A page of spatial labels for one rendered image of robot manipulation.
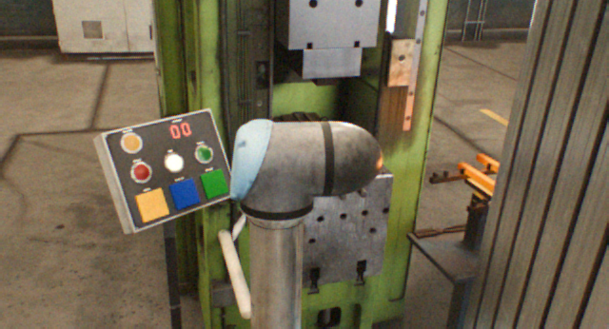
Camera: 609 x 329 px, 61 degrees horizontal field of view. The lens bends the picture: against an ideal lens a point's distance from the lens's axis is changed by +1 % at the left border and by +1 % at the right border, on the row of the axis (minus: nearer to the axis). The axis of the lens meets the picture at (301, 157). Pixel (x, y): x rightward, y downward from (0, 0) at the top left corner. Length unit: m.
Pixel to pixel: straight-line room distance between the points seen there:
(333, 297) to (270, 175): 1.40
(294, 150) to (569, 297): 0.39
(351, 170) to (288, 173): 0.09
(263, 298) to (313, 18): 1.01
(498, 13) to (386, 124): 7.37
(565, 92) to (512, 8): 8.91
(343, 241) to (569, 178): 1.49
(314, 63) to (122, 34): 5.46
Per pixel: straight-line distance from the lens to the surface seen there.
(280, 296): 0.84
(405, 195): 2.22
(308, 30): 1.64
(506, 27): 9.45
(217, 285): 2.12
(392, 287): 2.49
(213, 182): 1.55
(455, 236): 2.06
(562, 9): 0.55
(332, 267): 1.99
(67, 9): 7.02
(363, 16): 1.70
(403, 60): 1.94
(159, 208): 1.47
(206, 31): 1.71
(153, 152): 1.50
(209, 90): 1.76
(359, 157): 0.75
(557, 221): 0.53
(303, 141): 0.73
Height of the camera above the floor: 1.74
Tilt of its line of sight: 25 degrees down
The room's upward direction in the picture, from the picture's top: 2 degrees clockwise
